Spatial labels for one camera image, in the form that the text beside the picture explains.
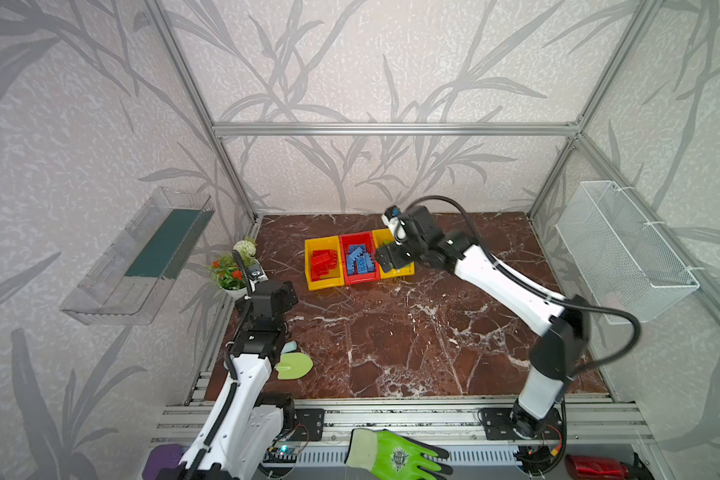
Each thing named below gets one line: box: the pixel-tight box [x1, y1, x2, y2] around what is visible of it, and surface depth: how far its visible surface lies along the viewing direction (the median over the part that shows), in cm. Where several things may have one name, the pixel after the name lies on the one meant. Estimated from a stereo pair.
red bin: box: [340, 231, 381, 285], surface depth 101 cm
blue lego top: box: [348, 244, 366, 258], surface depth 104 cm
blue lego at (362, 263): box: [346, 252, 375, 276], surface depth 103 cm
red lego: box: [311, 250, 337, 282], surface depth 103 cm
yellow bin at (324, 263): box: [304, 235, 345, 292], surface depth 103 cm
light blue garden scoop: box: [280, 340, 297, 354], surface depth 86 cm
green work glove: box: [345, 428, 454, 480], surface depth 70 cm
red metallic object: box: [564, 454, 629, 480], surface depth 67 cm
